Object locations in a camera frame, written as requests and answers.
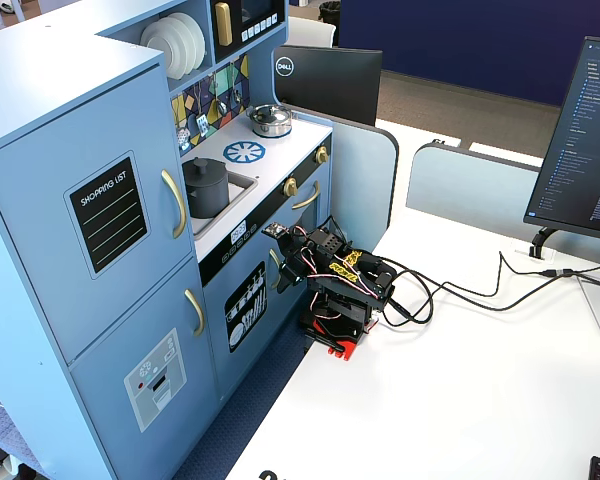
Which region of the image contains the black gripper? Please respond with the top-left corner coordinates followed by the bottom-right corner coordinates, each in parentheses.
top-left (277, 225), bottom-right (317, 293)

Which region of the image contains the red robot base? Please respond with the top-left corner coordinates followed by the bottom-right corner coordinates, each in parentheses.
top-left (299, 299), bottom-right (381, 363)

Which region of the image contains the dark gray pot lid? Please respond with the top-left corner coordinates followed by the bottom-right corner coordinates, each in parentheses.
top-left (182, 156), bottom-right (230, 187)

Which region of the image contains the silver steel pot lid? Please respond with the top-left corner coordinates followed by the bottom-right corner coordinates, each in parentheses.
top-left (246, 103), bottom-right (291, 126)

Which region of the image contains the blue oven door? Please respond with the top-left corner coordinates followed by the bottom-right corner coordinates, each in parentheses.
top-left (279, 162), bottom-right (333, 262)

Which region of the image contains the blue dishwasher door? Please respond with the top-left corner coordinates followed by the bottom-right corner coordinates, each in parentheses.
top-left (201, 224), bottom-right (312, 397)

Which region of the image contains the dark gray pot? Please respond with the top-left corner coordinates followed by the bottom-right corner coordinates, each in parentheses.
top-left (183, 167), bottom-right (231, 220)

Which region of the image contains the tall light blue desk divider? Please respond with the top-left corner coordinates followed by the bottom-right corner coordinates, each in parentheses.
top-left (292, 111), bottom-right (401, 253)

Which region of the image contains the silver steel pot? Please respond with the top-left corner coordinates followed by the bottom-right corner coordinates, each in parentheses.
top-left (245, 107), bottom-right (294, 139)

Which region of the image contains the fridge door with ice dispenser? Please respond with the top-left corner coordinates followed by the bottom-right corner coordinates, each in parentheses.
top-left (68, 257), bottom-right (221, 480)

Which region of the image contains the silver slotted spatula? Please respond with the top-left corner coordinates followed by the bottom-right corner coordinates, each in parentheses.
top-left (195, 82), bottom-right (211, 138)

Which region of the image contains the low light blue desk divider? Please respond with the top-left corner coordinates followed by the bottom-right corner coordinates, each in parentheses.
top-left (405, 141), bottom-right (600, 267)

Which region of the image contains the black Dell monitor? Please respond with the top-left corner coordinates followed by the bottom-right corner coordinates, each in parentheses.
top-left (273, 44), bottom-right (384, 128)

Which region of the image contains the black microwave door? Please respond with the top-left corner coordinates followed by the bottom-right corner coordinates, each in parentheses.
top-left (210, 0), bottom-right (288, 64)

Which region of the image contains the white chair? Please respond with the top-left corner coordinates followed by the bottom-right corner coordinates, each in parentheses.
top-left (284, 16), bottom-right (338, 49)

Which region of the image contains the white plate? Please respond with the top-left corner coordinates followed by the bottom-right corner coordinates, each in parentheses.
top-left (139, 20), bottom-right (181, 80)
top-left (167, 11), bottom-right (208, 71)
top-left (152, 15), bottom-right (197, 76)

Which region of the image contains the fridge door with shopping list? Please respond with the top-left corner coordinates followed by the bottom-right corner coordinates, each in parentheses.
top-left (0, 63), bottom-right (198, 366)

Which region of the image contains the black mesh trash bin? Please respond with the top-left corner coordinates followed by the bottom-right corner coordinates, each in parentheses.
top-left (318, 0), bottom-right (342, 26)

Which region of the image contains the blue toy kitchen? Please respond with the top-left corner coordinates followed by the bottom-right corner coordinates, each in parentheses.
top-left (0, 0), bottom-right (334, 480)

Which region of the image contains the monitor with lit screen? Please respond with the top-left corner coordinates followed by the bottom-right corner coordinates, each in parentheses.
top-left (522, 35), bottom-right (600, 244)

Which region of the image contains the gold dishwasher handle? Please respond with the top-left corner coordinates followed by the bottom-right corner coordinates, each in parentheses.
top-left (268, 248), bottom-right (284, 293)

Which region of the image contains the gold oven handle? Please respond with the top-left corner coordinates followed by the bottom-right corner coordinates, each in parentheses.
top-left (290, 180), bottom-right (323, 212)

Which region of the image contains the short gold fridge handle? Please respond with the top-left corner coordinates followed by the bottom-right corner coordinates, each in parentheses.
top-left (183, 288), bottom-right (207, 338)

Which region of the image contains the long gold fridge handle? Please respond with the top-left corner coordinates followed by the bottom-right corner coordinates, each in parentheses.
top-left (160, 168), bottom-right (188, 240)

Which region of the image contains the black power cable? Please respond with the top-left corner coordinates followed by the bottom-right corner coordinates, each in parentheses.
top-left (379, 249), bottom-right (505, 321)

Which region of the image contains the black usb cable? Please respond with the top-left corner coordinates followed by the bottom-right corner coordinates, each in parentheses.
top-left (379, 267), bottom-right (600, 329)

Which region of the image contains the gold microwave handle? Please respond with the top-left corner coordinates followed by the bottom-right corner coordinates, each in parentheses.
top-left (214, 1), bottom-right (233, 48)

